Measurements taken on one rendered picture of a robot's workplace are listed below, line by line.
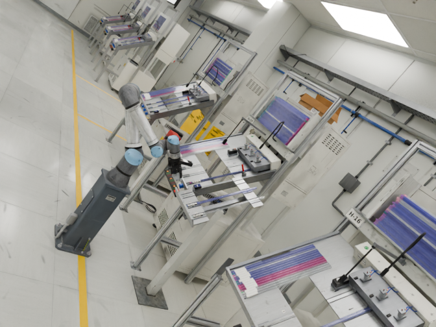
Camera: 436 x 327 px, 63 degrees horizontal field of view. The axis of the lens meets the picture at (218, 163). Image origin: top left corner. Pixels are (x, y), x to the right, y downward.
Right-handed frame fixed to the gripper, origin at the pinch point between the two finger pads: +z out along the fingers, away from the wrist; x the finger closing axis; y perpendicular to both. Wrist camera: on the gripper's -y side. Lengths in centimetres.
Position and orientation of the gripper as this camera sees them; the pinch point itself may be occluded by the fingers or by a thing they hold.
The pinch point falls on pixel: (180, 180)
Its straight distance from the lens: 257.8
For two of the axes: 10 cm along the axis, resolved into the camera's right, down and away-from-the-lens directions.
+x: 3.4, 4.8, -8.1
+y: -9.4, 2.0, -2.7
